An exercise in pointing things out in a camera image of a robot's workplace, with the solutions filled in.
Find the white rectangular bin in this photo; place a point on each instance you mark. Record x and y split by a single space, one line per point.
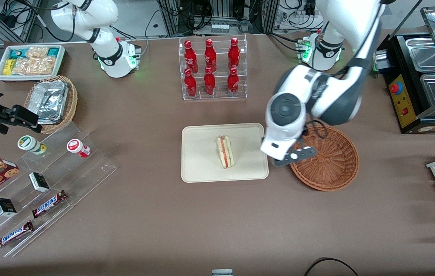
60 61

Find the clear acrylic bottle rack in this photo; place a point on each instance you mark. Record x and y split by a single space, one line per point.
221 97

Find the small grey device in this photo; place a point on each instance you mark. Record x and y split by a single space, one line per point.
222 272

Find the large clear cracker bag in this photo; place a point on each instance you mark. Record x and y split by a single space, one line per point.
33 66

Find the yellow snack packet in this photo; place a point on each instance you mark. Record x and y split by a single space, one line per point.
9 67

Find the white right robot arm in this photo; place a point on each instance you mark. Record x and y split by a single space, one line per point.
87 17

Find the grey power strip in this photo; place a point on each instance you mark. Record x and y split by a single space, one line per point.
219 27

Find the red lid white bottle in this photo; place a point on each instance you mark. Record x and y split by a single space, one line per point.
77 147

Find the red cola bottle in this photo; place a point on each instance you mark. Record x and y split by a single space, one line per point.
233 83
190 57
234 53
190 85
210 83
210 55

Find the small clear cracker bag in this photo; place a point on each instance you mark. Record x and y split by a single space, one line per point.
37 52

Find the black yellow food warmer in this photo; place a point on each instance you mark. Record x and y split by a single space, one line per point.
403 107

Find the light wicker basket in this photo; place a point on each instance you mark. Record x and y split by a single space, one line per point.
71 103

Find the small black box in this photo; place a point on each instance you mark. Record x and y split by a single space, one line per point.
4 207
39 182

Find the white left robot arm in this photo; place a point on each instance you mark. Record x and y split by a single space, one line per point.
350 15

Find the green lid white bottle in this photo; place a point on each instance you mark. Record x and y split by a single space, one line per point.
29 143

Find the brown wicker basket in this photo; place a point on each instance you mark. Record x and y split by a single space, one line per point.
332 165

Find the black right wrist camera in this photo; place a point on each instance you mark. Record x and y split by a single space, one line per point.
25 117

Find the aluminium frame post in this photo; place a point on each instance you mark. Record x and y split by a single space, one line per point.
271 15
169 17

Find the triangle sandwich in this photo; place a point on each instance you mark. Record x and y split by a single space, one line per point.
225 153

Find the clear acrylic tiered stand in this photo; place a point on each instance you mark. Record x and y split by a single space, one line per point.
87 172

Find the brown Snickers bar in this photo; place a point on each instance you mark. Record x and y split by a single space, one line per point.
48 204
13 235

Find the beige plastic tray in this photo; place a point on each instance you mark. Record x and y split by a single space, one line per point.
202 153

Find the aluminium foil container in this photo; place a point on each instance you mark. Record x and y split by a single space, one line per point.
50 101

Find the small teal snack packet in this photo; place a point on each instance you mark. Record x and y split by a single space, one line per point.
53 51

